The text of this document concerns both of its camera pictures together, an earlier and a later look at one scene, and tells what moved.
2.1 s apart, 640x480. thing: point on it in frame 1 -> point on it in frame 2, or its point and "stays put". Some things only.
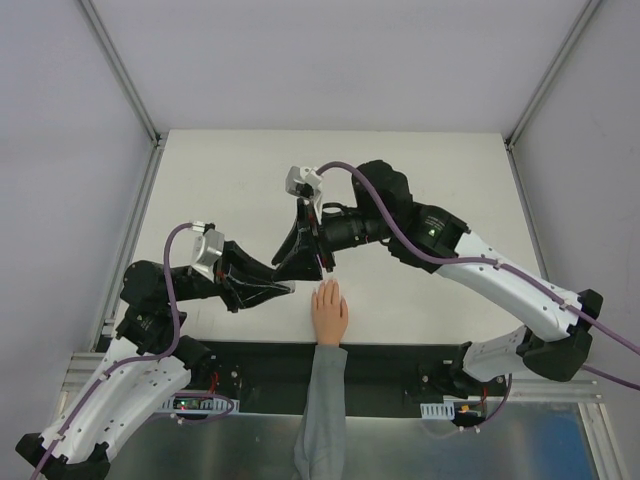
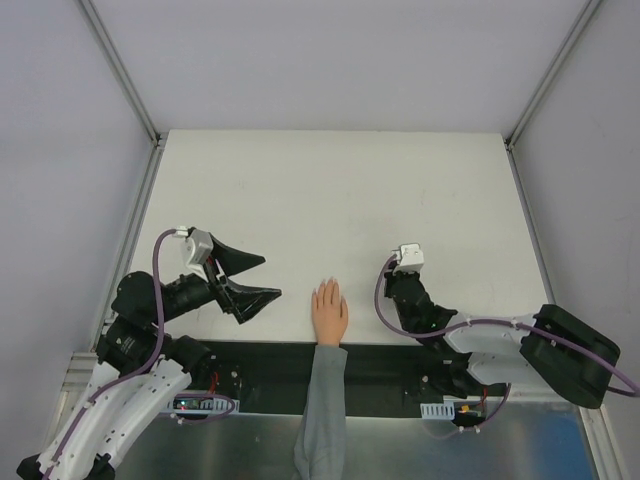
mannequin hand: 329,311 stays put
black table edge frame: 387,378 stays put
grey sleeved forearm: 319,448 stays put
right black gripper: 315,239 -> 405,288
